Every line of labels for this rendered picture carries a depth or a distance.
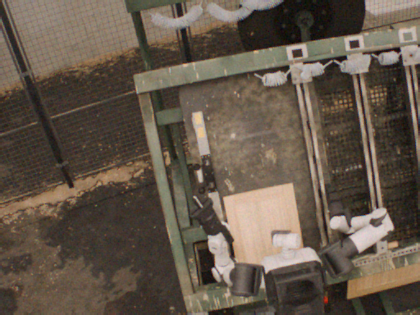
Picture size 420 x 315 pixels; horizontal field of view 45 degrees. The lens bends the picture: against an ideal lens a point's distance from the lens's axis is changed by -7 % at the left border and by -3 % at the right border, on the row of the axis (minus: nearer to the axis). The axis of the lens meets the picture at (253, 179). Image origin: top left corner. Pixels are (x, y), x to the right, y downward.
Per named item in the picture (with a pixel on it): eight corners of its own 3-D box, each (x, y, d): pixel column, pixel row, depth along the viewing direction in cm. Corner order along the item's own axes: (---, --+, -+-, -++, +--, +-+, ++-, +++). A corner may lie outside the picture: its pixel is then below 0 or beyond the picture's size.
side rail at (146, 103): (183, 289, 291) (183, 296, 280) (139, 93, 269) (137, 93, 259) (194, 286, 291) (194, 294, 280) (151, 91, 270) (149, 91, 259)
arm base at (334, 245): (353, 264, 245) (357, 268, 234) (330, 278, 246) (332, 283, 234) (338, 237, 245) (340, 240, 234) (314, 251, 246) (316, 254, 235)
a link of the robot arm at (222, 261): (226, 238, 256) (230, 259, 270) (208, 247, 253) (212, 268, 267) (238, 253, 250) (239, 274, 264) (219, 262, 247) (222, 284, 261)
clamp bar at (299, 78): (319, 263, 290) (330, 278, 267) (282, 48, 267) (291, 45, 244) (336, 259, 291) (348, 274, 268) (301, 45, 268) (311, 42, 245)
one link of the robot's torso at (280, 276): (343, 327, 230) (335, 259, 218) (270, 344, 227) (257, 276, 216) (326, 295, 258) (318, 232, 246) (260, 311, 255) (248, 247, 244)
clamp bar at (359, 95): (370, 251, 292) (385, 265, 269) (338, 39, 270) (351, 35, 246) (386, 247, 293) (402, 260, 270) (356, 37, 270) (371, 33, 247)
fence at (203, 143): (227, 284, 287) (228, 286, 283) (192, 112, 268) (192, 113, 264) (236, 281, 287) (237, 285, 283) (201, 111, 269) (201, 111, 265)
